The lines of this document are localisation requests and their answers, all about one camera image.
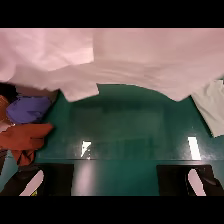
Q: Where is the white T-shirt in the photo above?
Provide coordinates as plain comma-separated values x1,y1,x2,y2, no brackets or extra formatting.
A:
0,28,224,103

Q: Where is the purple garment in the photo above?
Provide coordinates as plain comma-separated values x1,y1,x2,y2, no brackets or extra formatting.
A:
5,95,53,125

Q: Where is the orange garment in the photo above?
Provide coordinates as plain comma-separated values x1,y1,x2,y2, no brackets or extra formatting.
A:
0,122,55,167

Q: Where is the white folded garment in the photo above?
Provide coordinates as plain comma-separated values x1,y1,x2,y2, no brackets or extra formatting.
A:
191,79,224,138

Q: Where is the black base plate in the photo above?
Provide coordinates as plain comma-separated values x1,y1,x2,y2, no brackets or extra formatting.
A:
40,163,75,197
156,164,214,197

